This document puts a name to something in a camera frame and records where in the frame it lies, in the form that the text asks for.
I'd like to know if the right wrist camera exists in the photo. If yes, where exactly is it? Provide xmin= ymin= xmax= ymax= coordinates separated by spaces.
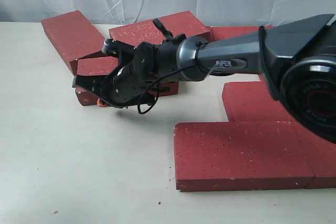
xmin=101 ymin=38 xmax=137 ymax=58

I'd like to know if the back row left red brick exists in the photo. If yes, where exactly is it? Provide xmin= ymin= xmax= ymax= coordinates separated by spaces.
xmin=201 ymin=26 xmax=215 ymax=42

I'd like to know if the front row right red brick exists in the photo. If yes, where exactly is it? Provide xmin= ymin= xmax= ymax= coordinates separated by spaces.
xmin=291 ymin=122 xmax=335 ymax=189

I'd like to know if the white-flecked red brick chipped corner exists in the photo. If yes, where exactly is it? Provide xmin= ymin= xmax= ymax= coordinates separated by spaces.
xmin=109 ymin=11 xmax=208 ymax=46

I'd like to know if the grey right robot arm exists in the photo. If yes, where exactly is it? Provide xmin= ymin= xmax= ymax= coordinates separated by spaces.
xmin=72 ymin=14 xmax=335 ymax=143

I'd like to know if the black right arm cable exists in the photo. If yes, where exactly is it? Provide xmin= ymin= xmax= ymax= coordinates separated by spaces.
xmin=136 ymin=18 xmax=211 ymax=116

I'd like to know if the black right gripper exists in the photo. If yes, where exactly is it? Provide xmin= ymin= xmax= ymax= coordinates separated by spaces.
xmin=72 ymin=41 xmax=178 ymax=108

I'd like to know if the front row left red brick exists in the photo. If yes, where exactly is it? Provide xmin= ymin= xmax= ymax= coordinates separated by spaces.
xmin=174 ymin=121 xmax=314 ymax=191

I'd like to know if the third row red brick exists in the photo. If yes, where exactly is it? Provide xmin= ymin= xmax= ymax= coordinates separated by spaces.
xmin=222 ymin=81 xmax=295 ymax=122

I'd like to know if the back row right red brick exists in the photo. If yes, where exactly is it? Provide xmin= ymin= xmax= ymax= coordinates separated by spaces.
xmin=211 ymin=26 xmax=276 ymax=42

